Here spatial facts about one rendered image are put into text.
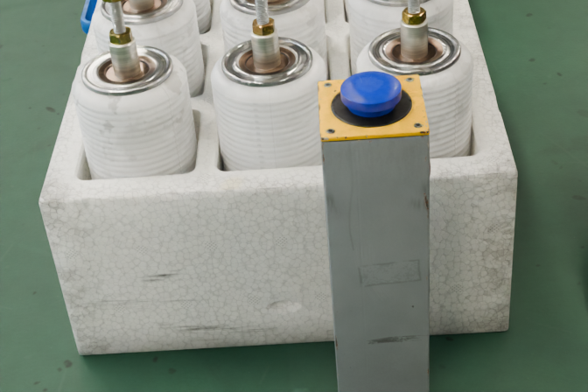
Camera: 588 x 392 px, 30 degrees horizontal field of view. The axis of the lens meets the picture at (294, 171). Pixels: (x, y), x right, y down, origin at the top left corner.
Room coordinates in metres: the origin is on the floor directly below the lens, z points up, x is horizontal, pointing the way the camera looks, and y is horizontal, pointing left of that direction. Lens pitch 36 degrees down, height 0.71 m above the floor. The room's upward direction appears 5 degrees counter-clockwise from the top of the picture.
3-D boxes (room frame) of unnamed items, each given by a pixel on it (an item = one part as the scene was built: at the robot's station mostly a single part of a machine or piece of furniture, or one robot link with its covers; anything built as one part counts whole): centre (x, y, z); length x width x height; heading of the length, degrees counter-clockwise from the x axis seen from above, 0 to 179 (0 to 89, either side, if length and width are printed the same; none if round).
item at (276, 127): (0.78, 0.01, 0.16); 0.10 x 0.10 x 0.18
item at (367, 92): (0.61, -0.06, 0.32); 0.04 x 0.04 x 0.02
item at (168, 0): (0.91, 0.12, 0.25); 0.08 x 0.08 x 0.01
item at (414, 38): (0.78, -0.11, 0.26); 0.02 x 0.02 x 0.03
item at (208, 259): (0.90, 0.01, 0.09); 0.39 x 0.39 x 0.18; 87
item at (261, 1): (0.78, 0.01, 0.30); 0.01 x 0.01 x 0.08
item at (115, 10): (0.79, 0.13, 0.30); 0.01 x 0.01 x 0.08
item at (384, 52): (0.78, -0.11, 0.25); 0.08 x 0.08 x 0.01
